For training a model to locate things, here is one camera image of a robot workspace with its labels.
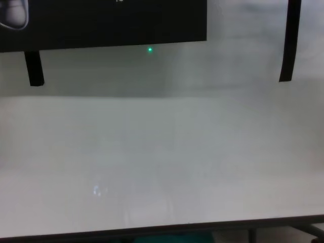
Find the black robot print poster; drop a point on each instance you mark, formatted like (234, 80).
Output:
(114, 22)

